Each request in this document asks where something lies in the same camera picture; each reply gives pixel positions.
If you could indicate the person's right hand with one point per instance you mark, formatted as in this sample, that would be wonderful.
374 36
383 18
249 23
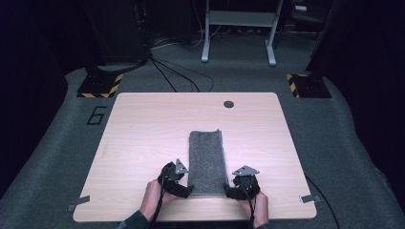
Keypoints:
259 210

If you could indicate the grey towel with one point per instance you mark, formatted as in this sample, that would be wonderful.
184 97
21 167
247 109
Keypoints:
207 162

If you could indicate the striped black stand base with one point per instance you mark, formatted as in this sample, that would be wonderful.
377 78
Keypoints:
100 86
310 86

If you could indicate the person's left hand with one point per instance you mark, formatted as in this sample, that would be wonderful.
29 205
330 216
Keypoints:
153 197

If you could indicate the black equipment cabinet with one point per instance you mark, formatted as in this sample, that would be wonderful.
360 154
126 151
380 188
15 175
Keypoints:
121 28

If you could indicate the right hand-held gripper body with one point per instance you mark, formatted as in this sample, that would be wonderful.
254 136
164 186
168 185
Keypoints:
246 187

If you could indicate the black tape floor numeral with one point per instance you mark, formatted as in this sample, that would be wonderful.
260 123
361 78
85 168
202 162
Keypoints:
96 115

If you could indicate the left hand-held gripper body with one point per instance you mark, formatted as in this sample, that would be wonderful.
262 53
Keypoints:
172 179

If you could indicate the white metal desk frame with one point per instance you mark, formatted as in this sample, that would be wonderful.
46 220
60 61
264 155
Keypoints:
242 19

